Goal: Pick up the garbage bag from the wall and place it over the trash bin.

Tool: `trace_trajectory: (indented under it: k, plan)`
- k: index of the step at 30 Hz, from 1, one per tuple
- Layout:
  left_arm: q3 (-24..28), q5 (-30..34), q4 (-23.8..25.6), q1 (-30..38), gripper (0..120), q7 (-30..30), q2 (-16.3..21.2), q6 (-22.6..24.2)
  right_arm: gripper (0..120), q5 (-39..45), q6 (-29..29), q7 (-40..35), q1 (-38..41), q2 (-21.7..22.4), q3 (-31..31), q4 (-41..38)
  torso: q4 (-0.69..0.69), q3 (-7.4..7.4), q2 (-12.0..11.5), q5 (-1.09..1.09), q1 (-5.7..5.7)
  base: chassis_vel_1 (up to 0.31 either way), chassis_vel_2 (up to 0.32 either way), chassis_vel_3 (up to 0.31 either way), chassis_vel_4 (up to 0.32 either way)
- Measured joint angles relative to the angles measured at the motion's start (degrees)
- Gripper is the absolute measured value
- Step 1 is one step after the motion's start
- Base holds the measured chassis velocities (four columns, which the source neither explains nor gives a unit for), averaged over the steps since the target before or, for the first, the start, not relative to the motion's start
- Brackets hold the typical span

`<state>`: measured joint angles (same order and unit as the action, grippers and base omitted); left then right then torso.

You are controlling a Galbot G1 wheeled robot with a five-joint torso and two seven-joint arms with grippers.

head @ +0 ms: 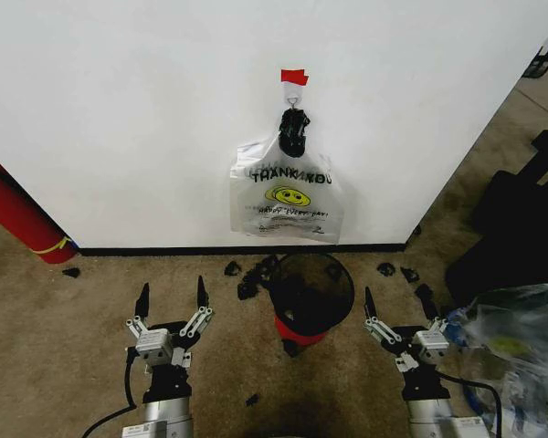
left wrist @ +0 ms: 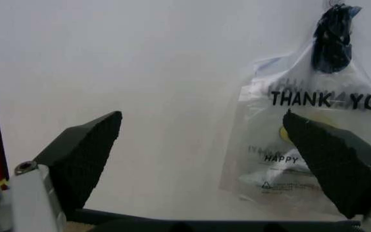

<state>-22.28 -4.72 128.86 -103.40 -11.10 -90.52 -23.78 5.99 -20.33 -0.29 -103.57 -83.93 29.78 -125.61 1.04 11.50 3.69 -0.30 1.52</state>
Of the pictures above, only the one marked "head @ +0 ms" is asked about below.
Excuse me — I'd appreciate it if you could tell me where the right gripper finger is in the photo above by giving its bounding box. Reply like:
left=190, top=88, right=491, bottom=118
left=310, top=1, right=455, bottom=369
left=418, top=291, right=450, bottom=339
left=363, top=286, right=406, bottom=355

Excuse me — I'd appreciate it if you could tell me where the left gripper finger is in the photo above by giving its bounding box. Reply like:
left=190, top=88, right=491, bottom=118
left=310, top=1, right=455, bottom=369
left=124, top=282, right=153, bottom=341
left=178, top=275, right=215, bottom=341

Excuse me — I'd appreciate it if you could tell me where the black mesh trash bin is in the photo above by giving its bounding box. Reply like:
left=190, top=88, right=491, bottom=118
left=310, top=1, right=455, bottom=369
left=265, top=253, right=356, bottom=359

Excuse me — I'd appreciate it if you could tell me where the clear plastic bag pile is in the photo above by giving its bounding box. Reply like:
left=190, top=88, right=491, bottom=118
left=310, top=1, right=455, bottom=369
left=446, top=281, right=548, bottom=438

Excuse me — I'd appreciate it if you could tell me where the white smiley plastic garbage bag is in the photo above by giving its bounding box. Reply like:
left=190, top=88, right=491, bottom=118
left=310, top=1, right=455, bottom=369
left=228, top=123, right=352, bottom=243

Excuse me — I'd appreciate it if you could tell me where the black baseboard strip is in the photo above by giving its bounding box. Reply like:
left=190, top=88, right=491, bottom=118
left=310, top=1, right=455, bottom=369
left=76, top=244, right=408, bottom=257

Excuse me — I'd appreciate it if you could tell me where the red fire extinguisher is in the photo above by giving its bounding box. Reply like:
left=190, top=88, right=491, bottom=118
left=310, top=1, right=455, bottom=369
left=0, top=152, right=79, bottom=266

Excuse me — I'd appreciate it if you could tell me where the black tape wad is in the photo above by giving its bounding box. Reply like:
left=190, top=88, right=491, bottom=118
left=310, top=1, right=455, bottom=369
left=276, top=107, right=312, bottom=159

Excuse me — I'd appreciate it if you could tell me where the black chair base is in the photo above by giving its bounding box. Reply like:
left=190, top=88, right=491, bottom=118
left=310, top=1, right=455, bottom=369
left=526, top=45, right=548, bottom=81

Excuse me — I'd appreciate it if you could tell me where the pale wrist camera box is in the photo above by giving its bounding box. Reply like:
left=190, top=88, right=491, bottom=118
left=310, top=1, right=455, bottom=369
left=412, top=328, right=452, bottom=362
left=134, top=328, right=174, bottom=367

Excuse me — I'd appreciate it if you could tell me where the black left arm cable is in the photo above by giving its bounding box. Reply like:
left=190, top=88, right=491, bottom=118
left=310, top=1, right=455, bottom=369
left=82, top=347, right=141, bottom=438

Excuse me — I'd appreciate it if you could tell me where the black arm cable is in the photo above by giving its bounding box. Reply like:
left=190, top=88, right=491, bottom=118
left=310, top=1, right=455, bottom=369
left=82, top=347, right=141, bottom=438
left=437, top=371, right=503, bottom=438

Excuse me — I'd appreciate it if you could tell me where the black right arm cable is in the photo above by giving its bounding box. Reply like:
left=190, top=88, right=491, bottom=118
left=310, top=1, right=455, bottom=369
left=437, top=371, right=503, bottom=438

